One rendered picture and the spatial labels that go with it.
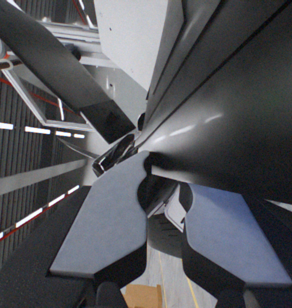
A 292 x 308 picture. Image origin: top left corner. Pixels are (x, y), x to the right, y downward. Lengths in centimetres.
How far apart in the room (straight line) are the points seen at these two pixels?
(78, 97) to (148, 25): 25
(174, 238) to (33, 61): 42
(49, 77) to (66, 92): 3
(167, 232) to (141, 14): 47
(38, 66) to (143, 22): 27
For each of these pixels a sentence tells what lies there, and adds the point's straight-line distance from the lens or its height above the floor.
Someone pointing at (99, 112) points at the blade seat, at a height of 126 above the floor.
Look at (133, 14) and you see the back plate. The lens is 54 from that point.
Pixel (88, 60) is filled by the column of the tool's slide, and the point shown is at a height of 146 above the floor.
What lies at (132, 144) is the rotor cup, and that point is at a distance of 29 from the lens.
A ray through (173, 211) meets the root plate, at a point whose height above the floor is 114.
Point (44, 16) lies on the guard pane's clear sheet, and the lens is 113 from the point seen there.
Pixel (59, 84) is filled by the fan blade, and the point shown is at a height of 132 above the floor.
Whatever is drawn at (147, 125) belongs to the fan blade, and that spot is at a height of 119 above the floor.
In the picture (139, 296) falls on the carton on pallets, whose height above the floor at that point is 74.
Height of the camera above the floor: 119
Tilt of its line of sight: 1 degrees down
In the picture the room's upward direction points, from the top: 83 degrees counter-clockwise
